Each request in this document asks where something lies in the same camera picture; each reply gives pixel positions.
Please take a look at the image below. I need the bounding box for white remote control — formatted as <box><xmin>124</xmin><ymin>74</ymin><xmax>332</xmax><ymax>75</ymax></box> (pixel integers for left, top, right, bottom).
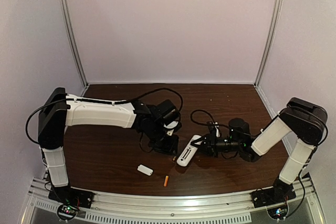
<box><xmin>177</xmin><ymin>140</ymin><xmax>196</xmax><ymax>167</ymax></box>

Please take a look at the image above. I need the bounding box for orange battery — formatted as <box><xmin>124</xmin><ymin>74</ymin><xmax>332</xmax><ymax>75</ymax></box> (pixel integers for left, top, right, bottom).
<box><xmin>163</xmin><ymin>175</ymin><xmax>169</xmax><ymax>187</ymax></box>

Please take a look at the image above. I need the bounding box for white battery cover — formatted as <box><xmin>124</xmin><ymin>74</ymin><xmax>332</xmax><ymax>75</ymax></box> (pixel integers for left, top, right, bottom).
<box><xmin>137</xmin><ymin>164</ymin><xmax>153</xmax><ymax>176</ymax></box>

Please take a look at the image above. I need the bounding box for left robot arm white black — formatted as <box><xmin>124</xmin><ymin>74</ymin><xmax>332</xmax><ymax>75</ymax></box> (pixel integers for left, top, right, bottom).
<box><xmin>26</xmin><ymin>87</ymin><xmax>182</xmax><ymax>202</ymax></box>

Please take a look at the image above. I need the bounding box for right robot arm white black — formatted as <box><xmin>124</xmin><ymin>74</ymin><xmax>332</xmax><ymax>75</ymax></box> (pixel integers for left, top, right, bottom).
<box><xmin>189</xmin><ymin>97</ymin><xmax>328</xmax><ymax>201</ymax></box>

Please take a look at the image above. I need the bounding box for right circuit board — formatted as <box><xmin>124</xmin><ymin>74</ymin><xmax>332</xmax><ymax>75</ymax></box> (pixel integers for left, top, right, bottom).
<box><xmin>267</xmin><ymin>204</ymin><xmax>289</xmax><ymax>221</ymax></box>

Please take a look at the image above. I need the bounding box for circuit board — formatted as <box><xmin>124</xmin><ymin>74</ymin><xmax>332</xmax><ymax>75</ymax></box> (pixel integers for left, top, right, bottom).
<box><xmin>267</xmin><ymin>204</ymin><xmax>289</xmax><ymax>221</ymax></box>
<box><xmin>56</xmin><ymin>204</ymin><xmax>79</xmax><ymax>221</ymax></box>

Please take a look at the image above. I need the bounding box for left circuit board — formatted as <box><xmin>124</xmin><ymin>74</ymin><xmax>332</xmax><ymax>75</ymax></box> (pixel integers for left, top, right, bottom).
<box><xmin>56</xmin><ymin>204</ymin><xmax>79</xmax><ymax>221</ymax></box>

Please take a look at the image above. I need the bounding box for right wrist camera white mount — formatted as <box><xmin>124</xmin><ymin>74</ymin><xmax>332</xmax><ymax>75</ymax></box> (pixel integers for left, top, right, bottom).
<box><xmin>207</xmin><ymin>122</ymin><xmax>222</xmax><ymax>137</ymax></box>

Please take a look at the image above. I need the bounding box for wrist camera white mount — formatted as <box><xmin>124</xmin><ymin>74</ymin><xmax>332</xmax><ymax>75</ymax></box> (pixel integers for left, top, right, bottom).
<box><xmin>207</xmin><ymin>122</ymin><xmax>222</xmax><ymax>137</ymax></box>
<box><xmin>163</xmin><ymin>121</ymin><xmax>182</xmax><ymax>136</ymax></box>

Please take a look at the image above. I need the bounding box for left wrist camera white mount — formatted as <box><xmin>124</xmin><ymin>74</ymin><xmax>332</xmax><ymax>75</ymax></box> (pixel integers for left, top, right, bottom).
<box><xmin>163</xmin><ymin>121</ymin><xmax>182</xmax><ymax>136</ymax></box>

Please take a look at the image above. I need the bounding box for left black cable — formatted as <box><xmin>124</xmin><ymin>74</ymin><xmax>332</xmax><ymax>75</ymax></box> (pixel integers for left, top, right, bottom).
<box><xmin>25</xmin><ymin>88</ymin><xmax>184</xmax><ymax>146</ymax></box>

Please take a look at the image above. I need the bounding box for front aluminium rail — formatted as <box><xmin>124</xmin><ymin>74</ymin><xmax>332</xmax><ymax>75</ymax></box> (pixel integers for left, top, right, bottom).
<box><xmin>18</xmin><ymin>178</ymin><xmax>326</xmax><ymax>223</ymax></box>

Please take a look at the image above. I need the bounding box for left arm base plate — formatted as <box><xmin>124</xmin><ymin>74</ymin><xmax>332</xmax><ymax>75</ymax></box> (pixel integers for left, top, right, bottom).
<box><xmin>48</xmin><ymin>186</ymin><xmax>94</xmax><ymax>209</ymax></box>

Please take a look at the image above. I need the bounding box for right aluminium corner post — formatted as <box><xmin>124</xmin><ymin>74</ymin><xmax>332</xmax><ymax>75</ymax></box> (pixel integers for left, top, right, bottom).
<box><xmin>254</xmin><ymin>0</ymin><xmax>284</xmax><ymax>88</ymax></box>

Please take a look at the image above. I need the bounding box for aluminium corner post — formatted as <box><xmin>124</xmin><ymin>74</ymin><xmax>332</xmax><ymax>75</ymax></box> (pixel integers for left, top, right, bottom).
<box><xmin>254</xmin><ymin>0</ymin><xmax>284</xmax><ymax>88</ymax></box>
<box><xmin>60</xmin><ymin>0</ymin><xmax>89</xmax><ymax>88</ymax></box>

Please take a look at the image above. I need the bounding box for left aluminium corner post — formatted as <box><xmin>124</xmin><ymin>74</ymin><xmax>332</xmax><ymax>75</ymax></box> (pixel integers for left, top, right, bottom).
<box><xmin>60</xmin><ymin>0</ymin><xmax>89</xmax><ymax>88</ymax></box>

